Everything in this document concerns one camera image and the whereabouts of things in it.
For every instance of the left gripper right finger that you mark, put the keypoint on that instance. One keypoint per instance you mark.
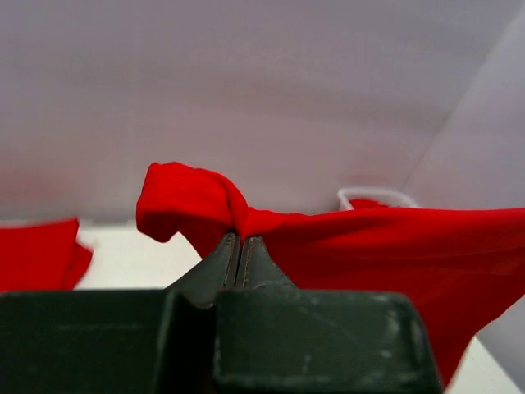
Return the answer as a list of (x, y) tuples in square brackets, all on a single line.
[(273, 337)]

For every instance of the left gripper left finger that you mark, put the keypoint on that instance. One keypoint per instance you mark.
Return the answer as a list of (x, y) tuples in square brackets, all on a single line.
[(115, 341)]

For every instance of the red t shirt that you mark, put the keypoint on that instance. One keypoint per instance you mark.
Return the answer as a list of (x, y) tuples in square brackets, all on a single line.
[(461, 269), (43, 256)]

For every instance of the red shirts pile in basket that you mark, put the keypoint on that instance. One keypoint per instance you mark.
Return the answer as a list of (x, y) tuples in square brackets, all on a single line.
[(359, 204)]

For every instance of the folded red t shirt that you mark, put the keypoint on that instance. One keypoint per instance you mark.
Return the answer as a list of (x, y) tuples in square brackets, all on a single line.
[(43, 256)]

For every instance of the white plastic basket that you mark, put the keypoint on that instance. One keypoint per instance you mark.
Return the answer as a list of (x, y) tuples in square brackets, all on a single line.
[(393, 198)]

